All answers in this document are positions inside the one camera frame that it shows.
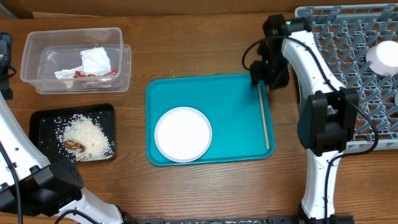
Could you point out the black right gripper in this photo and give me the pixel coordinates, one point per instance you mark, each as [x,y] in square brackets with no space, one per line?
[257,75]

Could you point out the white round plate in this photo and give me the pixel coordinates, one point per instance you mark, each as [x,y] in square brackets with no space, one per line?
[183,134]

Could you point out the pink bowl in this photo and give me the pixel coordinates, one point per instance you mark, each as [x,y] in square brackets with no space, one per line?
[383,58]

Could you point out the white napkin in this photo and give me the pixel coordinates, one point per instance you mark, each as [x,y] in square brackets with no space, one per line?
[95,61]

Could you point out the red snack wrapper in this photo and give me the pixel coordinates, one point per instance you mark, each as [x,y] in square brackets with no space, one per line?
[81,74]

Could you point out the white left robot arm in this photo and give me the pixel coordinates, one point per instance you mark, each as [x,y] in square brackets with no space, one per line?
[33,184]

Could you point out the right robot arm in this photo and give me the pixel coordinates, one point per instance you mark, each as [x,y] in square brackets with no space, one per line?
[327,109]

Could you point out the grey dishwasher rack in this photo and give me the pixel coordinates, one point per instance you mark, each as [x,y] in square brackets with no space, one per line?
[343,35]

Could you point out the black food waste tray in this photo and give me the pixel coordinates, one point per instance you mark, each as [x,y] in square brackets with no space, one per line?
[42,126]

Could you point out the teal plastic tray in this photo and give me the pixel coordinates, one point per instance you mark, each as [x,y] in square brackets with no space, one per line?
[232,107]

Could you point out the clear plastic bin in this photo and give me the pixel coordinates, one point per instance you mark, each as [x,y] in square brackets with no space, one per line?
[46,52]

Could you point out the pile of white rice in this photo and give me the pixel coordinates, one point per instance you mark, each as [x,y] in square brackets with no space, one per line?
[86,131]

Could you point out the white crumpled tissue in bin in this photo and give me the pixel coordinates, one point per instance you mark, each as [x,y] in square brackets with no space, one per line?
[68,73]

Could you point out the brown food scrap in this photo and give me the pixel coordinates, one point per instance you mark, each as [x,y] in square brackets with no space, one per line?
[74,146]

